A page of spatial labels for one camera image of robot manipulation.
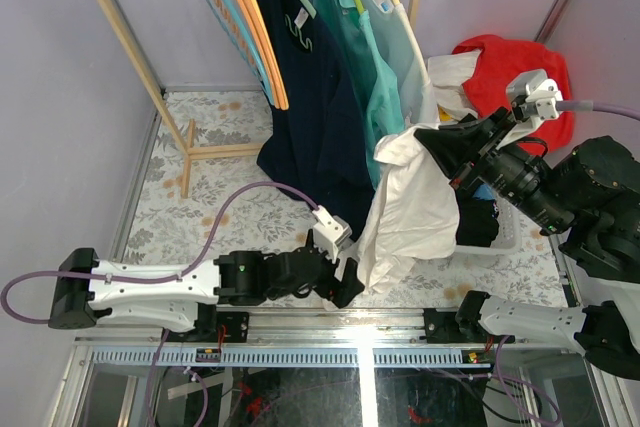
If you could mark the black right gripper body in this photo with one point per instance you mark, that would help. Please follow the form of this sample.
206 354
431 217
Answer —
480 132

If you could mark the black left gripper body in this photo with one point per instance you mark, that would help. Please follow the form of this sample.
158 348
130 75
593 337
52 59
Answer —
330 287

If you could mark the white t shirt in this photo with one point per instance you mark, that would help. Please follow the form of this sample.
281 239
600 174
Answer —
413 217

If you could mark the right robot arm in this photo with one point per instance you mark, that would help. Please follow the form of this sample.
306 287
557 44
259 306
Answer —
592 198

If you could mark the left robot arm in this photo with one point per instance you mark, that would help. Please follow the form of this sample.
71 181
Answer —
90 291

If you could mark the teal hanging shirt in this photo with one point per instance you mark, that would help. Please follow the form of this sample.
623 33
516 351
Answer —
374 82

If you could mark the navy blue hanging shirt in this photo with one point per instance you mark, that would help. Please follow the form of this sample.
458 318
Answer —
317 145

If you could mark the light blue hanging shirt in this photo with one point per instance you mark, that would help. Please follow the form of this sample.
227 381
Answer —
427 111

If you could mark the orange plastic hanger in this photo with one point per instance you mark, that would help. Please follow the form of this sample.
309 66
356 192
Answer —
255 32
267 37

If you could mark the cream white hanger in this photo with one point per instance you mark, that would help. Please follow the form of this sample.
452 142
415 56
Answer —
398 47

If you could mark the blue plastic hanger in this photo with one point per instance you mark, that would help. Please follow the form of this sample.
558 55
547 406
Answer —
233 18

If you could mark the white crumpled cloth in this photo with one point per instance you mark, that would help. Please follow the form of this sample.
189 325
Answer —
448 73

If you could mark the black clothes in basket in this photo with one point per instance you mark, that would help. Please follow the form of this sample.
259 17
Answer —
479 213

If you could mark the red cloth pile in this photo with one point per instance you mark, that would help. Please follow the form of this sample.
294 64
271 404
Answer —
500 61

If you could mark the white laundry basket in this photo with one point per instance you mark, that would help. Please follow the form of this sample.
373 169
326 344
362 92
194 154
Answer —
508 240

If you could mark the floral table cloth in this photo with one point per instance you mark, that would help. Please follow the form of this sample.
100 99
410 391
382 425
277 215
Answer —
170 229

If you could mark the aluminium mounting rail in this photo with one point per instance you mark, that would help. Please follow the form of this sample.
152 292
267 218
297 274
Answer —
291 327

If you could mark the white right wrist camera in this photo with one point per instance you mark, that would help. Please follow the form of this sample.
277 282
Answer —
533 96

